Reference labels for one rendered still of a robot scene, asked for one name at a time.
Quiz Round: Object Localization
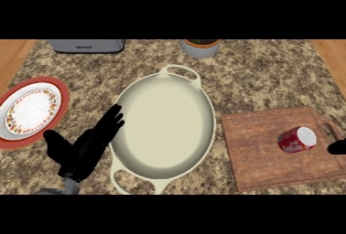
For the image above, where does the brown wooden cutting board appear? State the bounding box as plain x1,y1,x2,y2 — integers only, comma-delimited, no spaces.
219,106,346,193

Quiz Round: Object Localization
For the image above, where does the white floral plate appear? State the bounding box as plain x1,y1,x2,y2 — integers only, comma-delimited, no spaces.
0,81,64,142

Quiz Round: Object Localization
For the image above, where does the red round placemat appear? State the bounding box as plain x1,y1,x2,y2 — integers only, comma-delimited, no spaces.
0,76,71,150

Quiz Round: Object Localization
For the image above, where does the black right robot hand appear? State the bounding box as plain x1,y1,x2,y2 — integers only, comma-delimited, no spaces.
326,138,346,155

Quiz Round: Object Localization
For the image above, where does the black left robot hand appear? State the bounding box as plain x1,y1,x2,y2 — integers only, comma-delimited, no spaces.
42,103,127,184

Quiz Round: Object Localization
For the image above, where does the red soda can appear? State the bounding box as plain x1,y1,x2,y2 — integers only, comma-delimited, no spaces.
275,125,320,154

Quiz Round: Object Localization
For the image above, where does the silver toaster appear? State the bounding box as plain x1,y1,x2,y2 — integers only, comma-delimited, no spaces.
46,38,127,55

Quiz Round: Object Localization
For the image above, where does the cream oval pot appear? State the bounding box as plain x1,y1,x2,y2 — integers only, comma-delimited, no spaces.
108,64,218,196

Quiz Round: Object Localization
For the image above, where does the grey plant pot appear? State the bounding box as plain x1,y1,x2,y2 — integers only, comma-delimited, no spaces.
179,38,224,59

